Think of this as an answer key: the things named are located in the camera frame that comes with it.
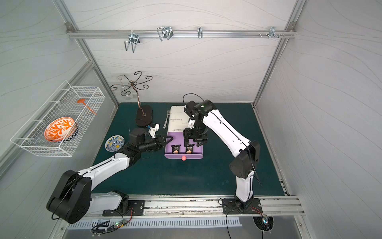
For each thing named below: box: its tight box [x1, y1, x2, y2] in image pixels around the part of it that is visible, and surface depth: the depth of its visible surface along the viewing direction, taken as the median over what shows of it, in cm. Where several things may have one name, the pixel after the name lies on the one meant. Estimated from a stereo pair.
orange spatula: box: [76, 98, 98, 116], surface depth 80 cm
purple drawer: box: [164, 131, 204, 160], surface depth 80 cm
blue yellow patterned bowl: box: [104, 134, 125, 152], surface depth 97 cm
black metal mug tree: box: [110, 71, 153, 126], surface depth 97 cm
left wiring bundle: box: [91, 214, 133, 237], surface depth 69 cm
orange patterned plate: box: [44, 116, 77, 142], surface depth 64 cm
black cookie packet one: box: [170, 144, 182, 154], surface depth 80 cm
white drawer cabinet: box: [167, 105, 190, 133], surface depth 84 cm
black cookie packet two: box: [185, 143, 195, 154], surface depth 80 cm
